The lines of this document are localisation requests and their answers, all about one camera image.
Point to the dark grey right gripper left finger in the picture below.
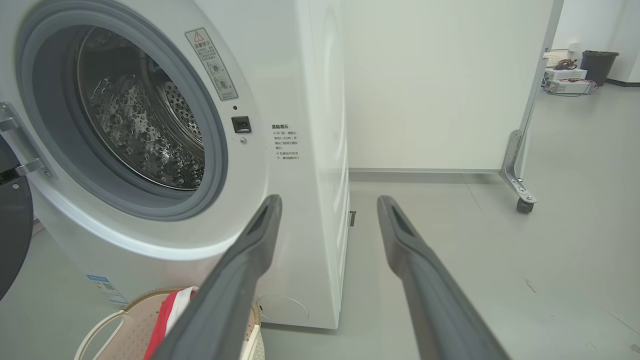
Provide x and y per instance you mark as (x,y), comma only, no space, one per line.
(225,290)

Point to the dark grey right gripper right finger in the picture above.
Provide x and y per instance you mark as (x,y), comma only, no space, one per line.
(435,300)

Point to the red and white sports clothes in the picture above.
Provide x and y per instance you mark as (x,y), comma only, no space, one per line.
(162,325)

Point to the grey round washing machine door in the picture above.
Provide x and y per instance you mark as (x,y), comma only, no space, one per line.
(12,225)

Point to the cream perforated laundry basket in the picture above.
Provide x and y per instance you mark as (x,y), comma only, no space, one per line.
(125,335)

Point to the white front-load washing machine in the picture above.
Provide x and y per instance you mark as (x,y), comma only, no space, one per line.
(285,65)

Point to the white partition panel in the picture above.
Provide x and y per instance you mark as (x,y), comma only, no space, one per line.
(435,80)

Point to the white electronics box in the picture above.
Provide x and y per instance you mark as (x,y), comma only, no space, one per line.
(567,74)
(570,87)

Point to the black trash bin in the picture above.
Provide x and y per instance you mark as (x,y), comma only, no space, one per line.
(597,67)

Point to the metal bracket with caster wheel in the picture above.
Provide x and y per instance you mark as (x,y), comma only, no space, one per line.
(511,165)

